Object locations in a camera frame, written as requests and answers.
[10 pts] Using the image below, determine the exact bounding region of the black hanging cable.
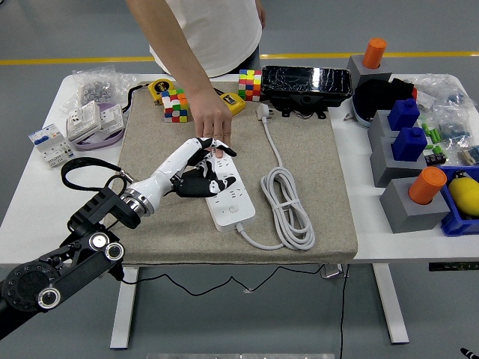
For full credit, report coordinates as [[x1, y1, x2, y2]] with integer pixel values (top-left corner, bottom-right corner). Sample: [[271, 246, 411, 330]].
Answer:
[[338, 264, 351, 359]]

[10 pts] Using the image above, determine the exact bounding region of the yellow tape measure black label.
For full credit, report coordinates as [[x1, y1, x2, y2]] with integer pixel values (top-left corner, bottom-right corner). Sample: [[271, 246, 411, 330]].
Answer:
[[125, 78, 176, 114]]

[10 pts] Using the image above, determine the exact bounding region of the white table leg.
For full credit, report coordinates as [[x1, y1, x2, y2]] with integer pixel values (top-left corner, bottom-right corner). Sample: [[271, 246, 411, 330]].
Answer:
[[109, 266, 140, 349], [372, 263, 409, 345]]

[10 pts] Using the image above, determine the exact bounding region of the metal bracket under table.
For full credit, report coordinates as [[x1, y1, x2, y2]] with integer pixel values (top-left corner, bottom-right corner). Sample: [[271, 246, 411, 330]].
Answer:
[[320, 263, 350, 280]]

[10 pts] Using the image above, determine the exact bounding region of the blue block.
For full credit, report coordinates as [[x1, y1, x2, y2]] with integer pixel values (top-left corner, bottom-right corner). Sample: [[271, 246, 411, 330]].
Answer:
[[387, 97, 421, 132], [391, 126, 428, 162]]

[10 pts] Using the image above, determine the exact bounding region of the black plug adapter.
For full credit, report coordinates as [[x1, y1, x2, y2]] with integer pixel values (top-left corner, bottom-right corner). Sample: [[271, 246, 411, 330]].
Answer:
[[180, 166, 210, 184]]

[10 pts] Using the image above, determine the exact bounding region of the white wall socket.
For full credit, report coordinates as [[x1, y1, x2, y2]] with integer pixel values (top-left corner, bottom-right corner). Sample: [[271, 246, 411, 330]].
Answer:
[[66, 99, 103, 142]]

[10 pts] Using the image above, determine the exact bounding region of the white power strip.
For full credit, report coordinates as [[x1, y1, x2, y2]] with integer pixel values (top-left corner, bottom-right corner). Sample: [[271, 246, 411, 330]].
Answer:
[[204, 155, 257, 233]]

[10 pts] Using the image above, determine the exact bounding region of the yellow toy fruit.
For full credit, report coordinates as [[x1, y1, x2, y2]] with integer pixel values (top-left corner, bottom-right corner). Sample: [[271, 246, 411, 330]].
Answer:
[[448, 170, 479, 218]]

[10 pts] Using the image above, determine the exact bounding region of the black table control panel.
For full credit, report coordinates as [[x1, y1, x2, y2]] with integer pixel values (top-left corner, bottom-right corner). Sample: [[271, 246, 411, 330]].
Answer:
[[428, 262, 479, 271]]

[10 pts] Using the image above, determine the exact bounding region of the clear bag of metal nuts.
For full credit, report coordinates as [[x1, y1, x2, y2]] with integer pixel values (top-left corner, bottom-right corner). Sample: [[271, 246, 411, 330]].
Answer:
[[59, 65, 139, 113]]

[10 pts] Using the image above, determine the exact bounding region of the grey-brown mat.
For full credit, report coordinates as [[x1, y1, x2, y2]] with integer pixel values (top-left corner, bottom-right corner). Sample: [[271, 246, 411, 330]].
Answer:
[[104, 80, 359, 266]]

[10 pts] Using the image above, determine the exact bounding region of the black cap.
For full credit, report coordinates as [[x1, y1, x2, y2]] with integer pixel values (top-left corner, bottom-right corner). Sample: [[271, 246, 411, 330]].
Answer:
[[353, 77, 415, 117]]

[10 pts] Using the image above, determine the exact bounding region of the white circuit breaker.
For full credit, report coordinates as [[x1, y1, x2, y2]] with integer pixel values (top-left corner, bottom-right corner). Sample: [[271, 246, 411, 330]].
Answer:
[[28, 123, 78, 168]]

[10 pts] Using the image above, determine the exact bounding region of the yellow tape measure clear window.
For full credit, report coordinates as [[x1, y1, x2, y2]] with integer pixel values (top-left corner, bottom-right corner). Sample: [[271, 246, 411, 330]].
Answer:
[[220, 91, 247, 120]]

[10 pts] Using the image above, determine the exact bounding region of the thin black adapter cord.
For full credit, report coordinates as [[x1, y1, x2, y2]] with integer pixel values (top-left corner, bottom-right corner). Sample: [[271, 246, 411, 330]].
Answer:
[[118, 263, 327, 297]]

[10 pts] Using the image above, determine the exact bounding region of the clear bag of blue parts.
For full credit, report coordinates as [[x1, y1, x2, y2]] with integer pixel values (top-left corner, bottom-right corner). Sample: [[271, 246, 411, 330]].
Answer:
[[411, 73, 469, 113], [433, 106, 473, 150]]

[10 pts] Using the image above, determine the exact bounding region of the grey block with hole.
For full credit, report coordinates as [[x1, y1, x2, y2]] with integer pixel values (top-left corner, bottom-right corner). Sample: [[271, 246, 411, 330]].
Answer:
[[369, 136, 430, 188], [367, 109, 401, 145], [379, 177, 451, 234], [347, 54, 393, 89]]

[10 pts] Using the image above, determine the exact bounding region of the blue plastic bin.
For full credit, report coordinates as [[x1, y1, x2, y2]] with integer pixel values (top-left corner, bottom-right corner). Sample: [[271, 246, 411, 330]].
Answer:
[[436, 165, 479, 237]]

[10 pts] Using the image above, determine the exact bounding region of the person's right hand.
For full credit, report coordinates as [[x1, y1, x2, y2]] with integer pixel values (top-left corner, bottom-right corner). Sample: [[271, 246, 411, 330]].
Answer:
[[195, 93, 234, 147]]

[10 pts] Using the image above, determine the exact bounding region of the clear bag of brown parts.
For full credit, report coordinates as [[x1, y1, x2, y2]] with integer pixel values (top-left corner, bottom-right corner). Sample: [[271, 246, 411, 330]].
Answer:
[[457, 144, 479, 166]]

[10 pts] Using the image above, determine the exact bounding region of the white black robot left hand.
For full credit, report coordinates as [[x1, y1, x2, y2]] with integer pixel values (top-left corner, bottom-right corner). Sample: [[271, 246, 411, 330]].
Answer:
[[129, 136, 238, 210]]

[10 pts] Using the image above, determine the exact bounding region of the person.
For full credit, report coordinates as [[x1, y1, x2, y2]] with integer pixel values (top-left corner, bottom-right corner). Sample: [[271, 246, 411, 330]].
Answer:
[[149, 0, 263, 79]]

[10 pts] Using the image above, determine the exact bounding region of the orange cylinder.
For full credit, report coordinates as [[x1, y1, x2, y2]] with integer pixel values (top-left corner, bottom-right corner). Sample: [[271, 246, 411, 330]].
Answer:
[[407, 166, 448, 206], [362, 37, 388, 70]]

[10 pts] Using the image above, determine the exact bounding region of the multicolour puzzle cube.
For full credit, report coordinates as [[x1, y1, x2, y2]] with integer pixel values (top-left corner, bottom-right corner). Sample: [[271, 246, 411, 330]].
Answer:
[[238, 69, 263, 102], [161, 88, 189, 123]]

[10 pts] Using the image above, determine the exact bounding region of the white power strip cord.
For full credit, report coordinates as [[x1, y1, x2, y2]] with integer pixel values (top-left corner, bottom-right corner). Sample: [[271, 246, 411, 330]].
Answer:
[[235, 102, 317, 251]]

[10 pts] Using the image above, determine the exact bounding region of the purple tape roll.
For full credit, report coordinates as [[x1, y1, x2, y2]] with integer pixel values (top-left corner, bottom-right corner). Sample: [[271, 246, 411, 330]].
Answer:
[[70, 101, 125, 152]]

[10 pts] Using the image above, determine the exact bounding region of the black glossy device box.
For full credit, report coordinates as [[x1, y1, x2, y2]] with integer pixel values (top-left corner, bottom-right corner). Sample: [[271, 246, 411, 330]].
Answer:
[[260, 65, 353, 120]]

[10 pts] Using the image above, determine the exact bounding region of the white switch panel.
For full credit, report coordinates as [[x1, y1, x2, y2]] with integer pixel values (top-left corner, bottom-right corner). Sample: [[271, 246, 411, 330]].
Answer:
[[97, 103, 125, 138]]

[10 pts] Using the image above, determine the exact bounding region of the small dark module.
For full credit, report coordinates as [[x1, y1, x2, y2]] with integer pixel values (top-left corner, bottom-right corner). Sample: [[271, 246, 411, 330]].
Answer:
[[424, 145, 448, 167]]

